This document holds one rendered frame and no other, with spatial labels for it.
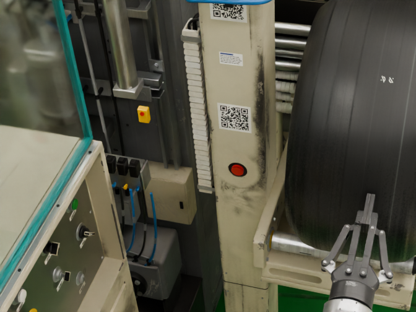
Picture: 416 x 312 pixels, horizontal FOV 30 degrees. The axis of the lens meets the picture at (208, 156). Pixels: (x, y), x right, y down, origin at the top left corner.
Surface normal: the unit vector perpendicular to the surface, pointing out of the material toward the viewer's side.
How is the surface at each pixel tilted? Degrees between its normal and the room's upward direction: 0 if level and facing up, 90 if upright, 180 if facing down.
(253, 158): 90
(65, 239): 90
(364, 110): 45
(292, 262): 0
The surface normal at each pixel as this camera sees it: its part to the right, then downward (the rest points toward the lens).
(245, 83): -0.29, 0.67
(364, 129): -0.27, 0.04
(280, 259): -0.07, -0.73
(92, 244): 0.95, 0.15
